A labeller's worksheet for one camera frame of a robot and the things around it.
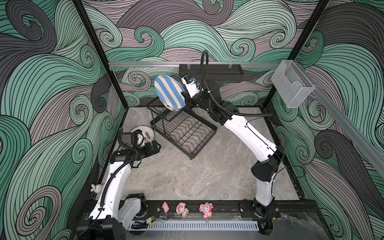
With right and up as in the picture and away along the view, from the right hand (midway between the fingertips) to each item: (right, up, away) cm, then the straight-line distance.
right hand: (184, 91), depth 69 cm
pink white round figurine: (-1, -58, +2) cm, 58 cm away
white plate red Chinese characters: (-26, -24, +34) cm, 49 cm away
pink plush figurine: (+11, -57, 0) cm, 58 cm away
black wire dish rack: (0, -22, +34) cm, 40 cm away
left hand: (-17, -29, +10) cm, 35 cm away
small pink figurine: (-9, -57, +3) cm, 58 cm away
